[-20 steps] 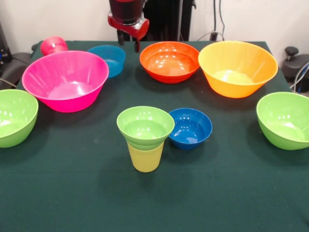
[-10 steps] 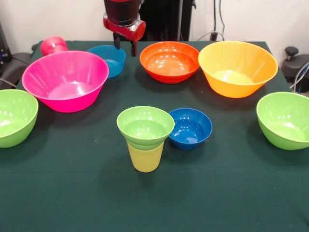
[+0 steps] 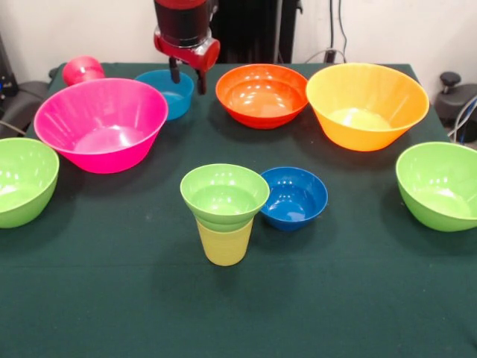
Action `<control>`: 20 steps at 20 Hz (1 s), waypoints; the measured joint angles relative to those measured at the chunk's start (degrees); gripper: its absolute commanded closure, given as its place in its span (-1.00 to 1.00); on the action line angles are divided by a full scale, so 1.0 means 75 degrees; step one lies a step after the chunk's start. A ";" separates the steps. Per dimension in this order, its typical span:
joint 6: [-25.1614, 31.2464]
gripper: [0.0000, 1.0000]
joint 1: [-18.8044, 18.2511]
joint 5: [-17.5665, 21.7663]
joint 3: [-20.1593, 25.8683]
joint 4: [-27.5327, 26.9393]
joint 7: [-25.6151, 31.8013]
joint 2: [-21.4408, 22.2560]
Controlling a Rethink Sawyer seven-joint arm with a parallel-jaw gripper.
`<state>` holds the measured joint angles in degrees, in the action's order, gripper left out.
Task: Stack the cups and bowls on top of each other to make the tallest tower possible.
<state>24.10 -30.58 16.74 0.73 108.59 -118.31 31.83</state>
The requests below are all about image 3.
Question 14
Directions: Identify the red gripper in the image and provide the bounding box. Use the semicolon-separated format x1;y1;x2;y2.
154;31;221;95

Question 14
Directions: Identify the light blue plastic bowl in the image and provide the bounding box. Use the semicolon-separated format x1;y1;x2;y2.
133;69;195;122

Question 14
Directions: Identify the red-orange plastic bowl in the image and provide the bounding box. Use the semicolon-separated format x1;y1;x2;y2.
215;63;309;130

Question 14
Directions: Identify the small green plastic bowl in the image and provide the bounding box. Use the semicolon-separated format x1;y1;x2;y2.
180;163;271;232

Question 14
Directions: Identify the yellow plastic cup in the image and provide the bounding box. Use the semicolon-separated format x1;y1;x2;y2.
195;218;255;267

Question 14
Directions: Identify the black computer tower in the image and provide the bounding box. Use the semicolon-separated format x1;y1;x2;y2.
0;33;19;98

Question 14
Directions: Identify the large pink plastic bowl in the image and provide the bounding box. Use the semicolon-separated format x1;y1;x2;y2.
33;77;169;175

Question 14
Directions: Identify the red plastic cup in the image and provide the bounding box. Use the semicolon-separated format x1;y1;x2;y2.
61;55;107;87

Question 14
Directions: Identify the dark blue plastic bowl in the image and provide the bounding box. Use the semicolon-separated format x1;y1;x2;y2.
259;166;329;231

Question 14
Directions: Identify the large orange plastic bowl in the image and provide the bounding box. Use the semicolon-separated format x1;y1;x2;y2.
305;62;430;152

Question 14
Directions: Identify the large green plastic bowl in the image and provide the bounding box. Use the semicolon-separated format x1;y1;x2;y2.
0;137;60;230
395;141;477;232

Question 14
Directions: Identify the dark green tablecloth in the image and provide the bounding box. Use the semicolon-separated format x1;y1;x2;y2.
0;61;477;358

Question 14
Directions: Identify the black wall cable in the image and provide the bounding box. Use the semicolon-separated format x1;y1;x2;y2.
329;0;348;53

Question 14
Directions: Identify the grey cable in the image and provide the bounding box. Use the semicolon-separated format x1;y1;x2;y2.
0;119;26;136

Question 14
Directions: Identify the light blue cable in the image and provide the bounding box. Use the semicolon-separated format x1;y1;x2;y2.
446;95;477;143

